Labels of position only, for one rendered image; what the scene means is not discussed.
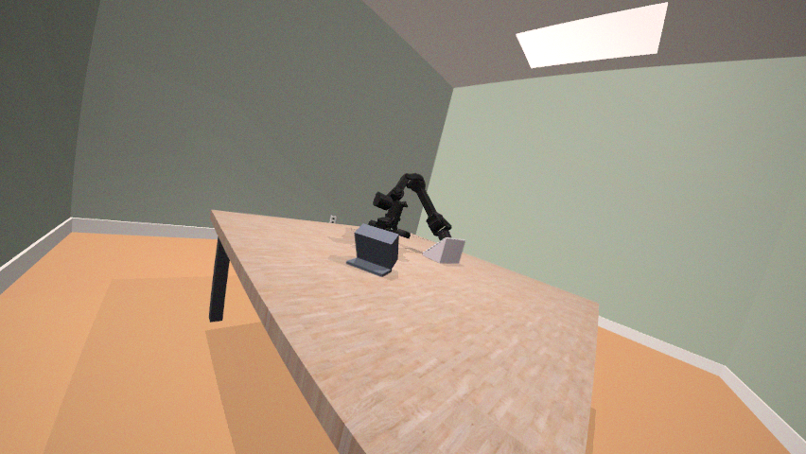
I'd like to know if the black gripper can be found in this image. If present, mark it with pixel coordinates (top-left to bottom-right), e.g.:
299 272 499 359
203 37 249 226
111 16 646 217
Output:
368 212 411 239

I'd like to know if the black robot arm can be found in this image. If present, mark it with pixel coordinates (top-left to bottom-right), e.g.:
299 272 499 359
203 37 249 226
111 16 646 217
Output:
373 173 452 241

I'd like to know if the grey sloped panel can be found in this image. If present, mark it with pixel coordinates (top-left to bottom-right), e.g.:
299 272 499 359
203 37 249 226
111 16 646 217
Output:
346 223 399 277

